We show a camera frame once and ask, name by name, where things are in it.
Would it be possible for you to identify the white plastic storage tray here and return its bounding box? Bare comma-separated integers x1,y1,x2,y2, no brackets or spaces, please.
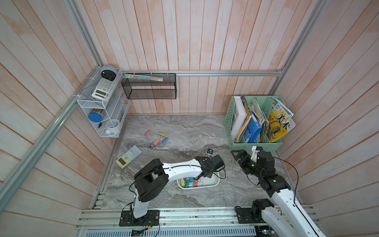
177,175,220,190

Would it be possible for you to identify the aluminium rail base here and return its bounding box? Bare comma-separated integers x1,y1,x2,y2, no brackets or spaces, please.
74,206,294,237

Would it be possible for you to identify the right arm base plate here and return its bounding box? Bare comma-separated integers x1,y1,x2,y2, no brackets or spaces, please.
235,206,265,224

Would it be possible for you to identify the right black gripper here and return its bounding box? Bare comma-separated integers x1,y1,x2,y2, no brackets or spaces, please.
231,149,264,179

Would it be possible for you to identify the white cup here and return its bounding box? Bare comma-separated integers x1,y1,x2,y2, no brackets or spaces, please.
105,119,120,136

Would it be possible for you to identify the white book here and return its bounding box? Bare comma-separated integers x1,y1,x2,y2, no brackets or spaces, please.
231,96,247,140

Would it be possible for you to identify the blue binder clip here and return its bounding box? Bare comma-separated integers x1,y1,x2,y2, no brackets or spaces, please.
161,137,169,144

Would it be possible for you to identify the clear ruler on basket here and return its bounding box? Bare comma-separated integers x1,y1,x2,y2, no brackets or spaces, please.
123,74,163,82

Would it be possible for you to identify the white wire wall shelf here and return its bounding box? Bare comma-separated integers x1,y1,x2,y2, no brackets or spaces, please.
77,67,131,138

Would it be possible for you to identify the white desk calculator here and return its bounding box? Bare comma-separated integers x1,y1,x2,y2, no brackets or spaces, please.
91,78,116,101

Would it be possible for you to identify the green plastic book crate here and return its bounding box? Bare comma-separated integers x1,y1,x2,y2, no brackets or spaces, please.
224,96,283,152

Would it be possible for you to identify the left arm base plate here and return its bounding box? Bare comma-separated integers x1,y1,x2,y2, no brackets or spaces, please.
119,210,160,227

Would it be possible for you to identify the yellow magazine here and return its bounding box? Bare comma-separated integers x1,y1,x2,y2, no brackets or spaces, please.
267,97,297,142

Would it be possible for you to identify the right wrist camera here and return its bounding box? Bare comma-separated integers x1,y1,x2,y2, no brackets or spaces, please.
251,146,263,162

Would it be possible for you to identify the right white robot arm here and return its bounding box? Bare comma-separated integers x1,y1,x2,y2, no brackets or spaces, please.
232,147,325,237

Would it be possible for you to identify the round grey black device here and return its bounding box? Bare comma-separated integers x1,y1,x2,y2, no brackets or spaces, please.
100,65,117,82

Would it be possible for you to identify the yellow blue calculator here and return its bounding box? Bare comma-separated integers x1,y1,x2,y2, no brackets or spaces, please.
115,146,142,169

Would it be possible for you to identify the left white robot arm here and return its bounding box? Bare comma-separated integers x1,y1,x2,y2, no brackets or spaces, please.
130,155,225,219

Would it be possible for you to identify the black wire mesh basket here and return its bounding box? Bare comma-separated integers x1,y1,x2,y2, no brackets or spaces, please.
121,73,177,100

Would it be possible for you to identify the blue folder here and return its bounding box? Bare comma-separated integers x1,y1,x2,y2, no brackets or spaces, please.
243,112,262,143

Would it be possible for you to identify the blue lid jar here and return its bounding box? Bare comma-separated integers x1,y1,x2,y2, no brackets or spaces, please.
87,109,103,123

